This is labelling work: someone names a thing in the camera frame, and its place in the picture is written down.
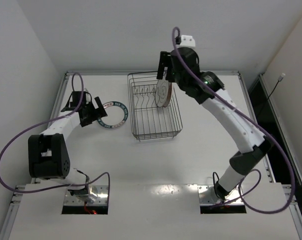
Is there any green rimmed white plate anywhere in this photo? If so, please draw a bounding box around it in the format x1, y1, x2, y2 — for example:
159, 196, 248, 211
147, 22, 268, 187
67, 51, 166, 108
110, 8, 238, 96
97, 101, 129, 130

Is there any red patterned glass plate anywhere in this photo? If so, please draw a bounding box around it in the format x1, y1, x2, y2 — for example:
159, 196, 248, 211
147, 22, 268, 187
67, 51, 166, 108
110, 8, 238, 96
155, 79, 173, 108

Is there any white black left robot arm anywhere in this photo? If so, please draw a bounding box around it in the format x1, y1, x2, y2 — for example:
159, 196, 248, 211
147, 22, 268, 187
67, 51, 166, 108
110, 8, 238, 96
28, 91, 107, 204

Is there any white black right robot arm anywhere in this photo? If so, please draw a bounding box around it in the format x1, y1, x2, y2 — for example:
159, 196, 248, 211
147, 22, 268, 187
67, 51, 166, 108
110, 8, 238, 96
156, 47, 272, 204

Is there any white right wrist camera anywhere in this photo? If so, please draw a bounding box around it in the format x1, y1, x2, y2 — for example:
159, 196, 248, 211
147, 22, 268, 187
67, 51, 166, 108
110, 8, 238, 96
175, 35, 196, 49

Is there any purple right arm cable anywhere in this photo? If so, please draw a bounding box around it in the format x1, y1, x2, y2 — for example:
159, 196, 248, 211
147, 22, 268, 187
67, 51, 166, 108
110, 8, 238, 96
171, 26, 296, 214

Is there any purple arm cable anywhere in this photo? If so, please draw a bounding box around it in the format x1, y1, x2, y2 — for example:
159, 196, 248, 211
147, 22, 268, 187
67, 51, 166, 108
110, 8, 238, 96
171, 26, 296, 214
0, 72, 111, 195

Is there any wire dish rack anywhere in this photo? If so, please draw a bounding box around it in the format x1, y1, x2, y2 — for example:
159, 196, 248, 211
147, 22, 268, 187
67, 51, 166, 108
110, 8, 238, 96
127, 71, 183, 141

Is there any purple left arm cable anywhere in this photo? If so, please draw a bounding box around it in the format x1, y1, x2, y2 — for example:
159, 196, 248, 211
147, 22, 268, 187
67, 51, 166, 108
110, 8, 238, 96
0, 72, 111, 195

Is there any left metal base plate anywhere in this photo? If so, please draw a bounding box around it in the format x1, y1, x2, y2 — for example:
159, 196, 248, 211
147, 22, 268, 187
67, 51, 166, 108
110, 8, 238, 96
63, 185, 109, 207

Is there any metal base plate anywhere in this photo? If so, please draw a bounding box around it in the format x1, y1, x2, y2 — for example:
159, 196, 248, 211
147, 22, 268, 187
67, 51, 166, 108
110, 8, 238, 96
63, 185, 109, 207
197, 184, 244, 206

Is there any black wall cable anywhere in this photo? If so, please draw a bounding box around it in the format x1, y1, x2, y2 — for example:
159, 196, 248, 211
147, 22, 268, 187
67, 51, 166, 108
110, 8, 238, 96
255, 72, 286, 118

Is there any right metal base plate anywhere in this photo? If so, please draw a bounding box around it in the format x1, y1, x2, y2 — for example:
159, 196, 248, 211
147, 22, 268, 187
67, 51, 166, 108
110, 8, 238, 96
197, 184, 244, 206

